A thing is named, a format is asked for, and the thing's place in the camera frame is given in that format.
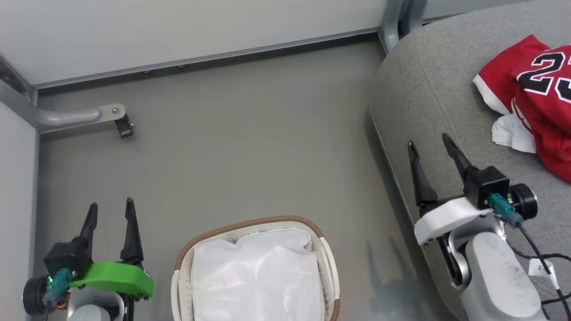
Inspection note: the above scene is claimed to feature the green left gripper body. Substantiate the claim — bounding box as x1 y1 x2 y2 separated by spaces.
69 261 155 300

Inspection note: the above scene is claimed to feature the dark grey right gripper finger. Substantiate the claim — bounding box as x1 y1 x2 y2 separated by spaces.
443 133 473 181
407 141 439 208

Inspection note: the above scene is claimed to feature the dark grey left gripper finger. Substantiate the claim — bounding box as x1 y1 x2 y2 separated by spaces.
119 198 145 265
80 203 99 244

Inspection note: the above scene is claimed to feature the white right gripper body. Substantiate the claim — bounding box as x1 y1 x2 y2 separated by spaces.
414 197 492 247

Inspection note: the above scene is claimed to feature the white garment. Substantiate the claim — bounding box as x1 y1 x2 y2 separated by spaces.
491 114 537 154

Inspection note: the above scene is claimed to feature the red basketball jersey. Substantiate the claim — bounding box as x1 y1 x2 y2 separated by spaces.
473 34 571 184

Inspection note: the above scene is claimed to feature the grey fabric sofa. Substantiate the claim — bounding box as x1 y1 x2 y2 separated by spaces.
368 0 571 321

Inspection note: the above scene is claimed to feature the grey metal foot with plate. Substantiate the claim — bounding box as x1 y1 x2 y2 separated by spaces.
0 58 127 134

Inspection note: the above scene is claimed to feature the white laundry basket brown rim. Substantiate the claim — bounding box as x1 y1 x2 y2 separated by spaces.
171 215 341 321

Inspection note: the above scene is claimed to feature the white basket liner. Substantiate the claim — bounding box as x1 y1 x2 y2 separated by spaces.
191 228 324 321

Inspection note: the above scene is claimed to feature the black cable green plug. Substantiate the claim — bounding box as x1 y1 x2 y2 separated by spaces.
42 267 73 321
488 193 571 321

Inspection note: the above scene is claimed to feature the white cable label tag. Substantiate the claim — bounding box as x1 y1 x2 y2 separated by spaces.
529 259 559 290

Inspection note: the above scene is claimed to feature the thin black cable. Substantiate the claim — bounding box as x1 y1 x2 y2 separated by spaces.
509 247 571 308

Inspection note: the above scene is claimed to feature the grey metal frame foot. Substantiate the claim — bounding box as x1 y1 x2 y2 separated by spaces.
378 0 429 54

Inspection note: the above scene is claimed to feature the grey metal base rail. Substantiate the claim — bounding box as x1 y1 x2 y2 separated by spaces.
31 28 384 90

